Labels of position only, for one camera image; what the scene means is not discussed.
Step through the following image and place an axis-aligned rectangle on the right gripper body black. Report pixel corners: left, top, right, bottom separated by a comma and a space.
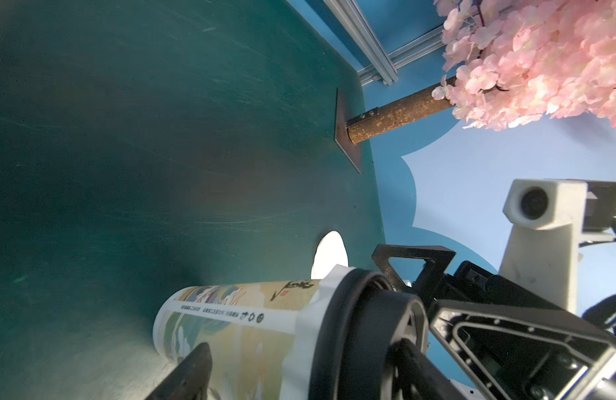
437, 259, 616, 400

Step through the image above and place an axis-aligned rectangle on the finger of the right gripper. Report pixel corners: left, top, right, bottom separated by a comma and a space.
371, 244, 456, 300
427, 298, 616, 400

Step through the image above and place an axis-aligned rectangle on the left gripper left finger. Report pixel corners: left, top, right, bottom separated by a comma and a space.
146, 343, 213, 400

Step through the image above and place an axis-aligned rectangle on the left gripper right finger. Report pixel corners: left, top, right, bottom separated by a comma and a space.
389, 339, 465, 400

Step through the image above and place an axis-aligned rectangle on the black plastic cup lid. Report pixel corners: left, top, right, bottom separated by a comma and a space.
308, 268, 427, 399

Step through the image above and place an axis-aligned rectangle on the paper milk tea cup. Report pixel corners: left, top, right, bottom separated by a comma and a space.
152, 280, 319, 399

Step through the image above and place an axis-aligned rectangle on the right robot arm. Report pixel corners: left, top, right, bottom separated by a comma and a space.
372, 244, 616, 399

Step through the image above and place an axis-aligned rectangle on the pink cherry blossom tree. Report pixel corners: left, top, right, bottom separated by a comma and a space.
343, 1, 616, 145

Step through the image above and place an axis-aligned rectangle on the aluminium frame back bar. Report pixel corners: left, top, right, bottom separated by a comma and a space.
324, 0, 444, 85

